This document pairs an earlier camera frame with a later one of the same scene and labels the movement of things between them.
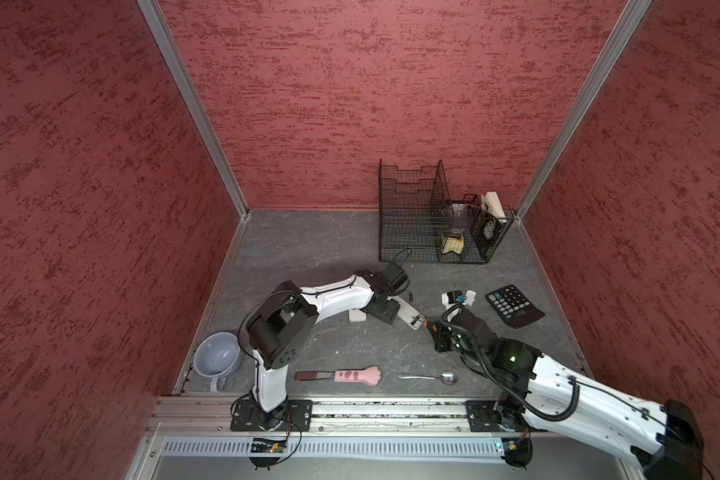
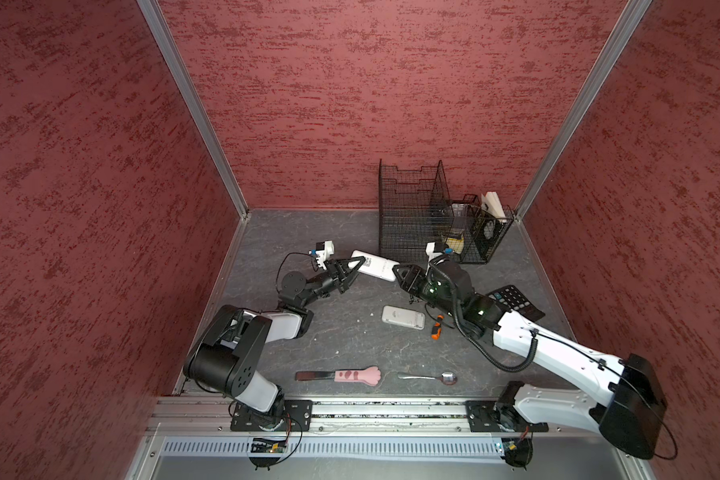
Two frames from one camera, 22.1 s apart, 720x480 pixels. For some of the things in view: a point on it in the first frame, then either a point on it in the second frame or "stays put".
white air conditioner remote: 356,315 -> 375,265
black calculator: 514,306 stays put
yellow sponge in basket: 453,245 stays put
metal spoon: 448,378 stays put
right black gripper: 439,339 -> 410,276
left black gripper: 388,314 -> 343,281
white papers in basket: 491,204 stays put
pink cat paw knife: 370,376 stays put
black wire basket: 419,222 stays put
